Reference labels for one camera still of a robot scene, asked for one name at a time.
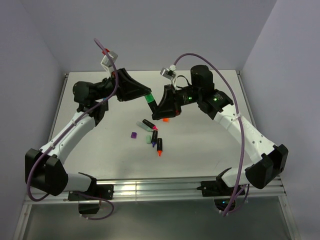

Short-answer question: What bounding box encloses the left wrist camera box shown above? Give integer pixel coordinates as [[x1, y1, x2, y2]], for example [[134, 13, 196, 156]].
[[100, 48, 118, 76]]

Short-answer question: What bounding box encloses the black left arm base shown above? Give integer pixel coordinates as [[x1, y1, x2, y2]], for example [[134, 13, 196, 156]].
[[67, 184, 114, 215]]

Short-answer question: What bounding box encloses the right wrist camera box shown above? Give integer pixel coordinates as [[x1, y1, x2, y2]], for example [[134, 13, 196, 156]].
[[160, 64, 177, 90]]

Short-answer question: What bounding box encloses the purple pen cap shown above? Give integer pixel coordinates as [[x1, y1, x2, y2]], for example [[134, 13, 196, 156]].
[[130, 132, 138, 139]]

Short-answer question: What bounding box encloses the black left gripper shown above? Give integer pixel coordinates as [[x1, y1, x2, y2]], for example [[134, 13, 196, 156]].
[[95, 69, 151, 103]]

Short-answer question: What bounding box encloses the black pink tip highlighter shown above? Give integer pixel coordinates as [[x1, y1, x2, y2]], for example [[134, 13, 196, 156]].
[[142, 119, 158, 130]]

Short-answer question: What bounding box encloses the aluminium front rail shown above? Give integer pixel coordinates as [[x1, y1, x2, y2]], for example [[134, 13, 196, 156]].
[[23, 176, 286, 205]]

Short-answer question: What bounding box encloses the pale green pen cap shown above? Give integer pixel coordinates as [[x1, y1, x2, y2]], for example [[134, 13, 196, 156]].
[[145, 135, 152, 144]]

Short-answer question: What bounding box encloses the black orange tip highlighter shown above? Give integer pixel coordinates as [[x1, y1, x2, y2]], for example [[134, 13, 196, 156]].
[[156, 138, 163, 157]]

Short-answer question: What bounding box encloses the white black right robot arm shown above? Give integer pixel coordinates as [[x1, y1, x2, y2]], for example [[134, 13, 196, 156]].
[[152, 65, 289, 195]]

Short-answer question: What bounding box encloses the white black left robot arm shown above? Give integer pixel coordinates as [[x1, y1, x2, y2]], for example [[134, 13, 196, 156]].
[[25, 68, 152, 201]]

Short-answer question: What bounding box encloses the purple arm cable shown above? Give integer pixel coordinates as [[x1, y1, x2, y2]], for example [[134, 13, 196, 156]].
[[172, 52, 250, 217], [26, 37, 118, 221]]

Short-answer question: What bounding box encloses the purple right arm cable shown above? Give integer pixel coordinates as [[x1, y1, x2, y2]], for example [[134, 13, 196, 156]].
[[172, 52, 250, 217]]

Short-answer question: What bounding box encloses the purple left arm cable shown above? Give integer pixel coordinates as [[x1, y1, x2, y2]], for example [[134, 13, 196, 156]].
[[26, 37, 118, 221]]

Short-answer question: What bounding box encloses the black purple tip highlighter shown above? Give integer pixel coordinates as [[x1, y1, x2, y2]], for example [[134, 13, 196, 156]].
[[151, 130, 158, 148]]

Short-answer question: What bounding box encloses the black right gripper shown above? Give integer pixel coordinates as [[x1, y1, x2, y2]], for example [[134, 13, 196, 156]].
[[151, 83, 202, 120]]

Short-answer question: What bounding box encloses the pale green capped highlighter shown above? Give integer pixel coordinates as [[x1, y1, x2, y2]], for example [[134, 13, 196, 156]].
[[136, 121, 153, 132]]

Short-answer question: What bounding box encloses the black green tip highlighter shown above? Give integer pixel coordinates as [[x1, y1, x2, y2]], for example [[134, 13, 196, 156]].
[[147, 100, 159, 115]]

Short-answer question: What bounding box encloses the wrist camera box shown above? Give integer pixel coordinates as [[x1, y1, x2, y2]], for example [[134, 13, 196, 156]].
[[160, 64, 177, 90], [100, 48, 118, 76]]

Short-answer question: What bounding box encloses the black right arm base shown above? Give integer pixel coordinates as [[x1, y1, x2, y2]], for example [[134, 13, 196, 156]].
[[196, 180, 234, 212]]

